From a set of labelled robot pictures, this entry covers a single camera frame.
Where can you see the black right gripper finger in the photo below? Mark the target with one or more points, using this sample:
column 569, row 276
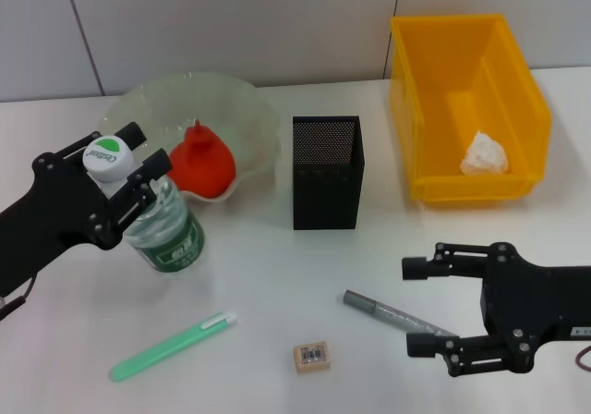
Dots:
column 422, row 344
column 415, row 268

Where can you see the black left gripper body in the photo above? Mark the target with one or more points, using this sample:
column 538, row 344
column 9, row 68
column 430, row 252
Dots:
column 51, row 210

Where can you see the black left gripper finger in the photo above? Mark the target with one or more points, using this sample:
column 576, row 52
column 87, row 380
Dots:
column 134, row 134
column 159, row 162

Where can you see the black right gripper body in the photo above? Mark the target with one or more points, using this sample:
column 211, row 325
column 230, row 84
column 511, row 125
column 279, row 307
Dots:
column 531, row 303

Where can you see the red-orange toy orange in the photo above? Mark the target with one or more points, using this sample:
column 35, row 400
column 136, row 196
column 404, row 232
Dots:
column 203, row 169

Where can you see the clear water bottle green label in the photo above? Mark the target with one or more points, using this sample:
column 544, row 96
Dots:
column 171, row 243

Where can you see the white paper ball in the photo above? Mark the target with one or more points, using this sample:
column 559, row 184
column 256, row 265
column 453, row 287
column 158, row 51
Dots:
column 485, row 155

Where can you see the green pen white tip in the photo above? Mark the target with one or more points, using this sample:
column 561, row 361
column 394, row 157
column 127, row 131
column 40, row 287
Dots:
column 171, row 344

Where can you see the grey marker pen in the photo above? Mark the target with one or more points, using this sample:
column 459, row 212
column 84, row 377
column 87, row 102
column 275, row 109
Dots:
column 383, row 311

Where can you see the pale green glass fruit plate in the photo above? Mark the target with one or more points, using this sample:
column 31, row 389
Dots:
column 221, row 104

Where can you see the beige eraser with barcode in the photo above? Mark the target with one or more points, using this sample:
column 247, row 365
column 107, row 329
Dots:
column 312, row 357

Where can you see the black mesh pen holder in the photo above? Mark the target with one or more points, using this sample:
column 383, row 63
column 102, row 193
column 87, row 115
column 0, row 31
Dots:
column 323, row 192

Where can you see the yellow plastic bin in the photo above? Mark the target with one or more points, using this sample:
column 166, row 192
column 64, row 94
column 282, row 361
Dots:
column 480, row 86

